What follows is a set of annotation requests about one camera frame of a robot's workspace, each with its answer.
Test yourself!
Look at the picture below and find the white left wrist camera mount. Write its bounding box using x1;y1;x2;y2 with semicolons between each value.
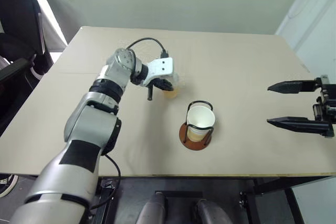
140;57;175;87

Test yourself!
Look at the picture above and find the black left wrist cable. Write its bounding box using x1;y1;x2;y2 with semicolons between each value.
125;37;169;58

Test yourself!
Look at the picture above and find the dark rounded grey shape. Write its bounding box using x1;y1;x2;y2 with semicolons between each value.
194;198;233;224
138;191;167;224

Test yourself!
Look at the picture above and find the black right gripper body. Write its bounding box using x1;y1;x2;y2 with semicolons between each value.
312;74;336;125

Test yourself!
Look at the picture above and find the black office chair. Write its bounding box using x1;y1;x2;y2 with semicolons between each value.
0;0;55;130

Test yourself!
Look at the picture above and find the paper cup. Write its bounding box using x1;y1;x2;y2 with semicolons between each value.
187;105;217;142

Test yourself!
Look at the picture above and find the small clear cup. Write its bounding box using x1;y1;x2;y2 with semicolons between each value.
162;73;186;100

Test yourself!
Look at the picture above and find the black table frame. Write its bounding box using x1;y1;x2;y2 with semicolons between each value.
240;174;336;224

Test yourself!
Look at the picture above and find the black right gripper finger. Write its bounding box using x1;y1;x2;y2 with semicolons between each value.
266;115;335;138
267;78;322;95

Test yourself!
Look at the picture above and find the black and white shoe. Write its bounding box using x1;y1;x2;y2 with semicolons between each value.
0;174;19;198

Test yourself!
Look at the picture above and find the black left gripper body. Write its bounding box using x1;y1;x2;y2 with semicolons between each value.
151;77;169;91

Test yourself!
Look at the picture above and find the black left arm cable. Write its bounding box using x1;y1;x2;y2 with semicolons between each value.
88;153;122;210

